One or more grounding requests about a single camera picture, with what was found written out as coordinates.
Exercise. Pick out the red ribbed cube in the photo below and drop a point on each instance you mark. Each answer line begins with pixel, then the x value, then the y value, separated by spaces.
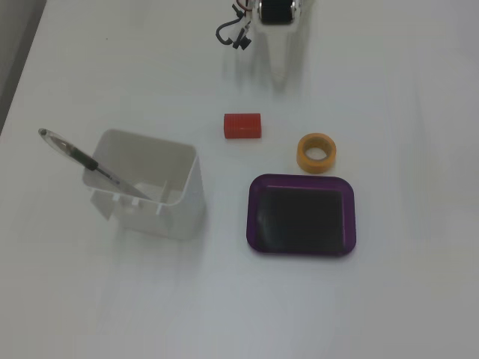
pixel 242 125

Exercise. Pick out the clear black ballpoint pen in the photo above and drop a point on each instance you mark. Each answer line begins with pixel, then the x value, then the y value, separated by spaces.
pixel 78 158

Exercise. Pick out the yellow masking tape roll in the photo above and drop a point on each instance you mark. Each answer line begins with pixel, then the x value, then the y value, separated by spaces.
pixel 304 160

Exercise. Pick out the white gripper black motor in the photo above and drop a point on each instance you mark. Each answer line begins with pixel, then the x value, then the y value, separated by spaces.
pixel 278 41

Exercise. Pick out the white plastic container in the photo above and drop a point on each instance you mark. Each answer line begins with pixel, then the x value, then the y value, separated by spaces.
pixel 176 209

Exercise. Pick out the purple metal tray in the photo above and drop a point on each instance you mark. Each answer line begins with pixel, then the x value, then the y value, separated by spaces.
pixel 301 217

